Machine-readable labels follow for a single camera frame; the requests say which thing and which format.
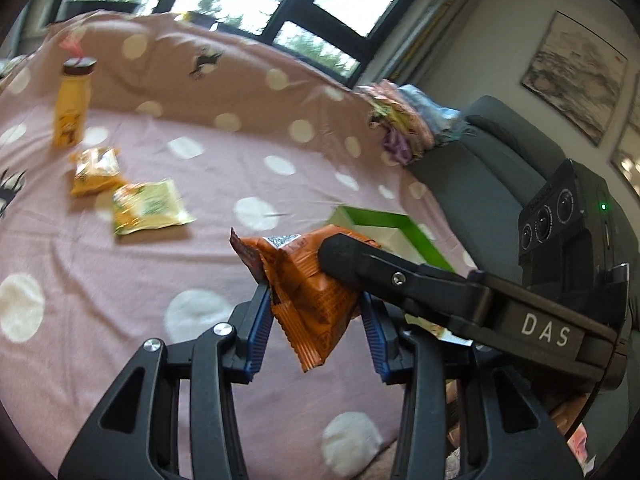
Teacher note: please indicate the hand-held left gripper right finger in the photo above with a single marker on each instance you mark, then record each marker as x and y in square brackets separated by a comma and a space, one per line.
[377, 345]

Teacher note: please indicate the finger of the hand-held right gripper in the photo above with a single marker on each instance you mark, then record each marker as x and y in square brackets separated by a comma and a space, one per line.
[395, 280]

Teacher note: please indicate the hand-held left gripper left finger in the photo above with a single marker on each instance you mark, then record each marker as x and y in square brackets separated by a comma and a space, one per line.
[257, 335]

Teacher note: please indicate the orange snack packet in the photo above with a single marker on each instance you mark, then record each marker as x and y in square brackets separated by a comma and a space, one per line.
[315, 305]

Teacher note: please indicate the pink polka dot bedsheet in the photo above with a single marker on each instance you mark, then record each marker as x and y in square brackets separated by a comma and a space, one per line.
[175, 260]

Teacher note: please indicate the dark grey sofa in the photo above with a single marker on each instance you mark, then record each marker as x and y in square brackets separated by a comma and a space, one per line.
[490, 185]

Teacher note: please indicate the pile of folded cloths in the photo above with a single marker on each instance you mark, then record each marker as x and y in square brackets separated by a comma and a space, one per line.
[400, 115]

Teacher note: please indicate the yellow corn snack packet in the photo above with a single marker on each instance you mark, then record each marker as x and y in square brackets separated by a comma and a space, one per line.
[150, 205]

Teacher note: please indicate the small yellow snack packet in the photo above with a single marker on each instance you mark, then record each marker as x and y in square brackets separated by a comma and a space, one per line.
[95, 170]

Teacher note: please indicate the yellow bear drink bottle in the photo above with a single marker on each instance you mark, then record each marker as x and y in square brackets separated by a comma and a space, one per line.
[70, 110]

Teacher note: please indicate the large framed wall picture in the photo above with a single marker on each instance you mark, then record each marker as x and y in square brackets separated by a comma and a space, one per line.
[575, 75]

